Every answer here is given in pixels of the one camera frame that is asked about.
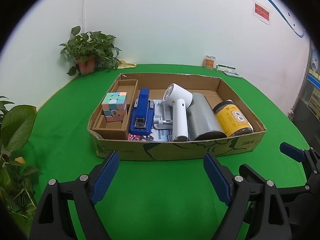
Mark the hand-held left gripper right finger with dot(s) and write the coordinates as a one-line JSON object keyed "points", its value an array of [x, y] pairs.
{"points": [[217, 177]]}

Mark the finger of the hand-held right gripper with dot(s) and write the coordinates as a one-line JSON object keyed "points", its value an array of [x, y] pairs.
{"points": [[250, 171], [292, 152]]}

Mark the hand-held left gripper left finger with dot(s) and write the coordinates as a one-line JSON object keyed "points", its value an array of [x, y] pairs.
{"points": [[105, 177]]}

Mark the small cardboard divider tray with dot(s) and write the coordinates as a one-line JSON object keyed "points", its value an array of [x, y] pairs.
{"points": [[110, 132]]}

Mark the brown cardboard box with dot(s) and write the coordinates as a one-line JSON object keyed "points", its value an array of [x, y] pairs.
{"points": [[175, 150]]}

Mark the yellow label jar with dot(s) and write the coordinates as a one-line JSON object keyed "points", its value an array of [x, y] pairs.
{"points": [[232, 120]]}

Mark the silver tin can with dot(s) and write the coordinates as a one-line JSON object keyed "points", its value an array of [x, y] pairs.
{"points": [[202, 117]]}

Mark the colourful cartoon puzzle box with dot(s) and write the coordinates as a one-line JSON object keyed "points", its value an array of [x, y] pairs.
{"points": [[160, 135]]}

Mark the white hand-held fan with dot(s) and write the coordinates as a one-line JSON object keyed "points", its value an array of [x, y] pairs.
{"points": [[180, 115]]}

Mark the pastel puzzle cube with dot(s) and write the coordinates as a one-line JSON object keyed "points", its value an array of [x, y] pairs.
{"points": [[113, 102]]}

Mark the white folding stand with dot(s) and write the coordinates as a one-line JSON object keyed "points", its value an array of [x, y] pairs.
{"points": [[162, 123]]}

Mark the blue plastic toy with wheels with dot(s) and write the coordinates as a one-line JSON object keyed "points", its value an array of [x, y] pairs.
{"points": [[143, 102]]}

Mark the dark cabinet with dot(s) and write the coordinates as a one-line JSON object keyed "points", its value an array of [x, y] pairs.
{"points": [[310, 97]]}

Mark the green tablecloth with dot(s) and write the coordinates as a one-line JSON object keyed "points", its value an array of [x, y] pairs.
{"points": [[62, 130]]}

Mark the white remote control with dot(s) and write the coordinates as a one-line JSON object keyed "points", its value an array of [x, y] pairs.
{"points": [[233, 74]]}

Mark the large leaf green plant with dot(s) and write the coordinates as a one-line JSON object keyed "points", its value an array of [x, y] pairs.
{"points": [[17, 122]]}

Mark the small white green box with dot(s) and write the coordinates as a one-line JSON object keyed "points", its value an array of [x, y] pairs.
{"points": [[225, 67]]}

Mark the yellow cloth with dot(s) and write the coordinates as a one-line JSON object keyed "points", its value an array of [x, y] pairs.
{"points": [[127, 64]]}

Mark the potted pothos plant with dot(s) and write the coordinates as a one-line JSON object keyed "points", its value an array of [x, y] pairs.
{"points": [[87, 42]]}

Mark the blue wall decal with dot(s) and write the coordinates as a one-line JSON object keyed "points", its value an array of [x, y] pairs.
{"points": [[299, 35]]}

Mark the red wall sign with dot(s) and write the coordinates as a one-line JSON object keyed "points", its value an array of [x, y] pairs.
{"points": [[261, 12]]}

